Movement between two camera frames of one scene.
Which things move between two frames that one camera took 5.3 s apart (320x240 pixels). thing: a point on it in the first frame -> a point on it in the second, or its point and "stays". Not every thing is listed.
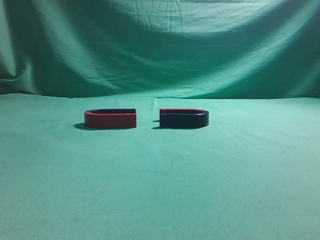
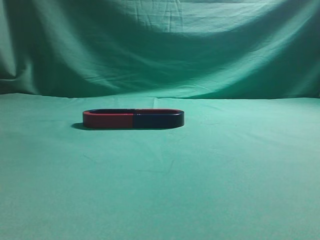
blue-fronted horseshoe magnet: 183,118 -> 157,119
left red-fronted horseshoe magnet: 110,118 stays
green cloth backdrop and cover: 252,173 stays
